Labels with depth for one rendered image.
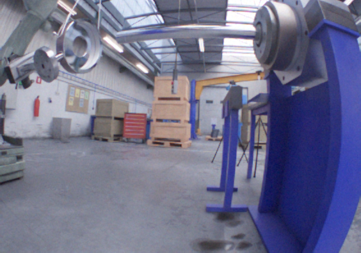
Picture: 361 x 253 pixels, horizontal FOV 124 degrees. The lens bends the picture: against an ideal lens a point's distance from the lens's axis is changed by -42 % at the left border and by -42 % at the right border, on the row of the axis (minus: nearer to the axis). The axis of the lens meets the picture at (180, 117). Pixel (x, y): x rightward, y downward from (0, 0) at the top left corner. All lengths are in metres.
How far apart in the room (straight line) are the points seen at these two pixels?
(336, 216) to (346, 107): 0.36
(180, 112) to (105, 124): 2.38
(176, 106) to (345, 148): 4.59
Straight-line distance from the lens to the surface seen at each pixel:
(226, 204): 1.24
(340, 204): 0.66
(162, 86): 5.11
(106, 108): 5.42
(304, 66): 0.80
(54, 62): 0.91
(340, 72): 0.61
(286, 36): 0.78
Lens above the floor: 0.60
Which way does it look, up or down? 3 degrees up
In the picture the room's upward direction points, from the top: 3 degrees clockwise
